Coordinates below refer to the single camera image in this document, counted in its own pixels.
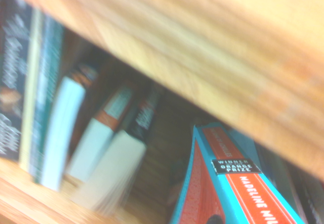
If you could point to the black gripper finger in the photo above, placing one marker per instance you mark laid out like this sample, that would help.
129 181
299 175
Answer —
215 220

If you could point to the teal Song of Achilles book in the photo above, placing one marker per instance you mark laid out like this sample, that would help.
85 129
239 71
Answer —
227 191

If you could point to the green spine book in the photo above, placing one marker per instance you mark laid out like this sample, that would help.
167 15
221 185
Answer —
46 95

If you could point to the cream spine book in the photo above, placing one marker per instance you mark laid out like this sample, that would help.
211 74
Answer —
30 107

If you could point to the black book with white script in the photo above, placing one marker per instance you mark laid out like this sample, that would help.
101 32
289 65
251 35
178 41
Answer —
12 82

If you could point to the row of upright books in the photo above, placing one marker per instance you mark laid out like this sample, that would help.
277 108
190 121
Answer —
119 168

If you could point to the paperback with orange spine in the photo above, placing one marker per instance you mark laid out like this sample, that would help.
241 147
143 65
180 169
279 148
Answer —
93 145

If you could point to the paperback with white pages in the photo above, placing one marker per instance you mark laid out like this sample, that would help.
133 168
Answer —
63 133

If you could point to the orange wooden bookshelf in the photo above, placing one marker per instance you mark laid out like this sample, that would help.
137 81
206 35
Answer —
202 44

